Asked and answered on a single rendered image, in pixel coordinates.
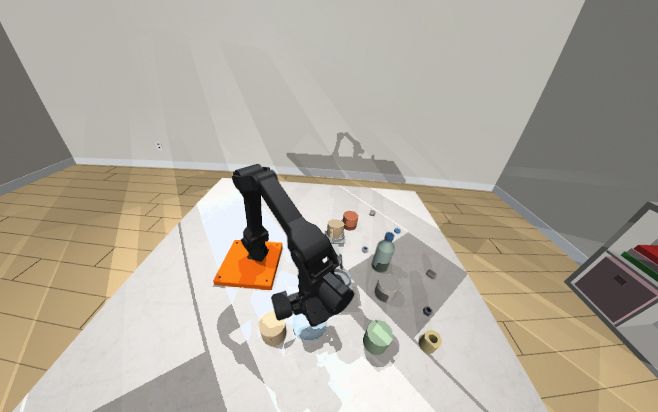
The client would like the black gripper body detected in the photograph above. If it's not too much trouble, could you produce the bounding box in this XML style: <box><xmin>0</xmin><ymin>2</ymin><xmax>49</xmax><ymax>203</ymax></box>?
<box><xmin>271</xmin><ymin>282</ymin><xmax>315</xmax><ymax>320</ymax></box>

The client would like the orange cylinder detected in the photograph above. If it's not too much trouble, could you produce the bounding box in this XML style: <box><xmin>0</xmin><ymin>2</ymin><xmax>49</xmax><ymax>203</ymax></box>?
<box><xmin>343</xmin><ymin>211</ymin><xmax>358</xmax><ymax>231</ymax></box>

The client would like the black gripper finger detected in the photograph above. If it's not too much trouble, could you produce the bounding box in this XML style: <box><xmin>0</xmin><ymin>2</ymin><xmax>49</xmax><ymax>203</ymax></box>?
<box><xmin>288</xmin><ymin>293</ymin><xmax>305</xmax><ymax>316</ymax></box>

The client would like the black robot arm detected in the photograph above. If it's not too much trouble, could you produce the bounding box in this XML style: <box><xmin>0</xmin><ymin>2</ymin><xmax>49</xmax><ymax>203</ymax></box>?
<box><xmin>232</xmin><ymin>164</ymin><xmax>354</xmax><ymax>327</ymax></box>

